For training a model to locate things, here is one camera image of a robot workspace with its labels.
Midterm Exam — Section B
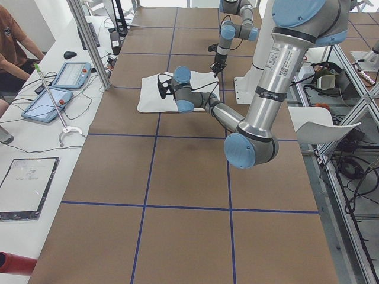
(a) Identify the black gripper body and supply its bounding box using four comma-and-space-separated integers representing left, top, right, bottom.
213, 52, 227, 70
162, 79, 174, 96

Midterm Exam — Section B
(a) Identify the white long-sleeve printed shirt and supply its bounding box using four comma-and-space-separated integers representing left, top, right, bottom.
137, 71, 220, 113

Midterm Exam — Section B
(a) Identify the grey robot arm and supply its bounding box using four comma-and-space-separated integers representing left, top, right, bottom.
158, 1, 351, 169
208, 0, 259, 77

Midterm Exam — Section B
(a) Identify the dark box with white label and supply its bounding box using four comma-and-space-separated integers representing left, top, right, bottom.
110, 31, 122, 55

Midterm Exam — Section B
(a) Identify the black keyboard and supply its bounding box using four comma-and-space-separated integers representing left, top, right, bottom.
76, 22, 101, 50

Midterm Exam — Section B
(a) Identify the upper teach pendant tablet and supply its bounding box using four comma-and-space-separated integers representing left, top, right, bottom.
52, 62, 91, 89

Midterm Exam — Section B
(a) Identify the teach pendant tablet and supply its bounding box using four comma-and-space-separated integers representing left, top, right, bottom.
21, 87, 73, 123
52, 62, 91, 89

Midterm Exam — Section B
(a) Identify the black computer mouse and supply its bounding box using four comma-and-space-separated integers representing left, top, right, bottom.
63, 51, 77, 59

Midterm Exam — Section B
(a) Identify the long reacher grabber stick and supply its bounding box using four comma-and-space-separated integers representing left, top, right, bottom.
33, 63, 86, 148

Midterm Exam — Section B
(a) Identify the white plastic chair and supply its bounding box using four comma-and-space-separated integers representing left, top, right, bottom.
288, 106, 361, 144

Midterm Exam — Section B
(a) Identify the lower teach pendant tablet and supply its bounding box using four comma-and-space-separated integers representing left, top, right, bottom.
21, 87, 73, 123

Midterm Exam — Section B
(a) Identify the person in brown shirt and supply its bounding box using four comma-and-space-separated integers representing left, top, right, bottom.
0, 4, 47, 119

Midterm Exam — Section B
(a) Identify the silver framed document tray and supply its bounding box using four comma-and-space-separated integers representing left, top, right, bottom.
1, 157, 59, 222

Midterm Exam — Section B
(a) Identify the red fire extinguisher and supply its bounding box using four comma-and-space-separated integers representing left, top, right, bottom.
1, 252, 37, 276

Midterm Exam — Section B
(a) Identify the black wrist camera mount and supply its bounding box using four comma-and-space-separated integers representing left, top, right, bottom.
208, 44, 217, 52
157, 82, 168, 99

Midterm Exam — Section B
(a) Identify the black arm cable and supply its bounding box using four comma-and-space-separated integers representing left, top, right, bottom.
156, 72, 221, 107

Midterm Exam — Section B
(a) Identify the grey aluminium profile post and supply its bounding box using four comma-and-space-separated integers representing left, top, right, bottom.
67, 0, 111, 91

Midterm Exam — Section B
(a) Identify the aluminium frame rail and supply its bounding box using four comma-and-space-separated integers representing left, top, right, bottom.
297, 46, 378, 283

